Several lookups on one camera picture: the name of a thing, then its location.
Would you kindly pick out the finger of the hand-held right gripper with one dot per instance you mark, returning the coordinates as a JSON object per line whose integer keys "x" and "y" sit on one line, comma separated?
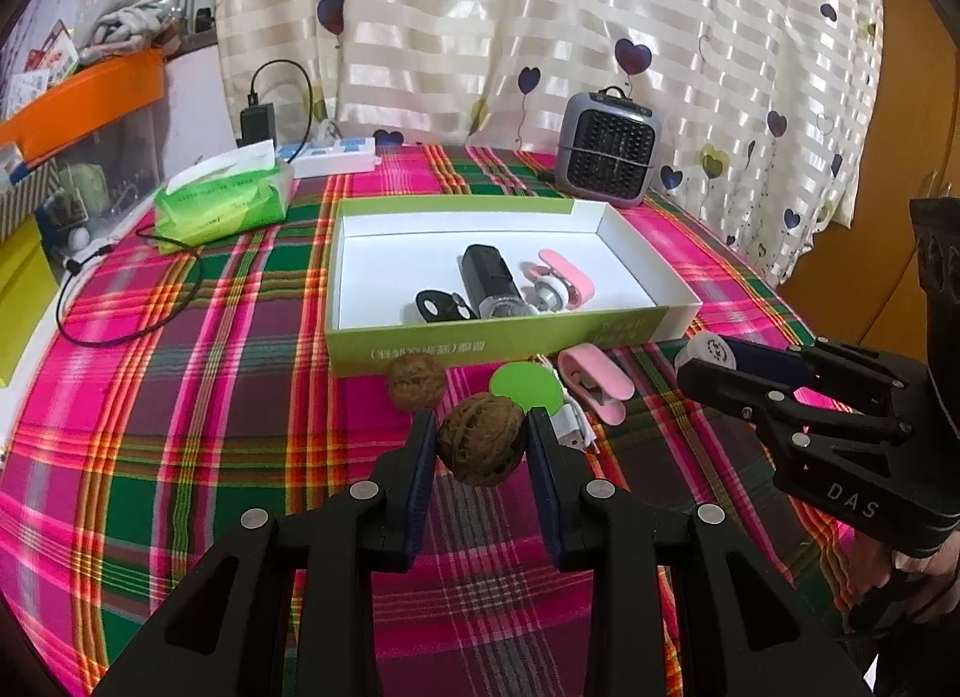
{"x": 750, "y": 393}
{"x": 772, "y": 361}

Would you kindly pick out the person's right hand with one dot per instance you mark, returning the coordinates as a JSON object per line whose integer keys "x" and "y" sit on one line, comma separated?
{"x": 870, "y": 577}

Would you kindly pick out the colourful paper packets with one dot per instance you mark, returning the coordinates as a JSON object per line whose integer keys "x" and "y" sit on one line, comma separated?
{"x": 45, "y": 66}

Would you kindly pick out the white cloth bundle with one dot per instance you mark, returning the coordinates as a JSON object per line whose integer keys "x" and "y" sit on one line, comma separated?
{"x": 127, "y": 21}

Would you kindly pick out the grey small heater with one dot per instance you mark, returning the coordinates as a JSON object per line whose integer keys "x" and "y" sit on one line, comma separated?
{"x": 607, "y": 149}

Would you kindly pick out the white round patterned cap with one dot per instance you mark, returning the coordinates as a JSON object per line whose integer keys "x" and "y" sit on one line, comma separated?
{"x": 712, "y": 349}

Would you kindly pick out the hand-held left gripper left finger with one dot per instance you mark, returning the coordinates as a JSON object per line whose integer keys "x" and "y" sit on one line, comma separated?
{"x": 420, "y": 487}

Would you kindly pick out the striped cardboard box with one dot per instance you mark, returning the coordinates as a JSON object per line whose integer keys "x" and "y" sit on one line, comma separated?
{"x": 26, "y": 205}

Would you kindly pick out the black round button disc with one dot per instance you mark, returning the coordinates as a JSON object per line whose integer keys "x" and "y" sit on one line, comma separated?
{"x": 435, "y": 305}

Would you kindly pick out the pink clip with grey roller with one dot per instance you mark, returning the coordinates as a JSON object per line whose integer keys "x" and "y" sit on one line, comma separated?
{"x": 566, "y": 273}

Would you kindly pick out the cream striped heart curtain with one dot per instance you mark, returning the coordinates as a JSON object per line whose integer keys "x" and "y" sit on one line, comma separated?
{"x": 487, "y": 6}

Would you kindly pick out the green cardboard box white inside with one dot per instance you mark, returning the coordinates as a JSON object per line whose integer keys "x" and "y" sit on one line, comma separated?
{"x": 390, "y": 254}

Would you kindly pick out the clear storage box orange lid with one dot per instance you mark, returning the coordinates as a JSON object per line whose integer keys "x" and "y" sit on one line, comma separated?
{"x": 82, "y": 93}

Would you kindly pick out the brown wooden cabinet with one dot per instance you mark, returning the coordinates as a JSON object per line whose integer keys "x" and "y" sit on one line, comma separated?
{"x": 885, "y": 217}

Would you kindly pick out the white blue power strip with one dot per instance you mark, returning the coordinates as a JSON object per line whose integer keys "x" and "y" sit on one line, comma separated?
{"x": 337, "y": 155}

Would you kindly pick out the green tissue pack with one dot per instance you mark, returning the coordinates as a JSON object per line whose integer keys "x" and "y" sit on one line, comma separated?
{"x": 225, "y": 205}

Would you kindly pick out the black light clear lens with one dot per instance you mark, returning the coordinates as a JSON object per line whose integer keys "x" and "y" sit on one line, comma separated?
{"x": 487, "y": 277}

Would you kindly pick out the large brown walnut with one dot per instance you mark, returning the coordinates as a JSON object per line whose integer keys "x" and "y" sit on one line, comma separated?
{"x": 480, "y": 442}

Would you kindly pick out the pink folding clip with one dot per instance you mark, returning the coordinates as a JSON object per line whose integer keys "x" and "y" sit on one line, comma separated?
{"x": 600, "y": 370}

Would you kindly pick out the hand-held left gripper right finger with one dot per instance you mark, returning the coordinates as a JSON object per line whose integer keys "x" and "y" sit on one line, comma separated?
{"x": 544, "y": 487}

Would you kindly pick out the pink green plaid tablecloth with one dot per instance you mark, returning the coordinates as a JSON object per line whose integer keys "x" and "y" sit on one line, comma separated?
{"x": 187, "y": 442}

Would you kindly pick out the green topped white spool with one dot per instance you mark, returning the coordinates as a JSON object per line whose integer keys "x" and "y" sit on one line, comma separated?
{"x": 525, "y": 385}

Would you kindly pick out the yellow cardboard box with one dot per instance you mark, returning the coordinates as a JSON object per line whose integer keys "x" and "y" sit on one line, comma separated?
{"x": 22, "y": 292}

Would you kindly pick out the black power adapter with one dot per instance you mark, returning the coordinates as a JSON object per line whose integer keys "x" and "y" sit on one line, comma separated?
{"x": 257, "y": 125}

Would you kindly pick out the small brown walnut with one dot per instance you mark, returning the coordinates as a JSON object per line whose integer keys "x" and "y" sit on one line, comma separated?
{"x": 416, "y": 382}

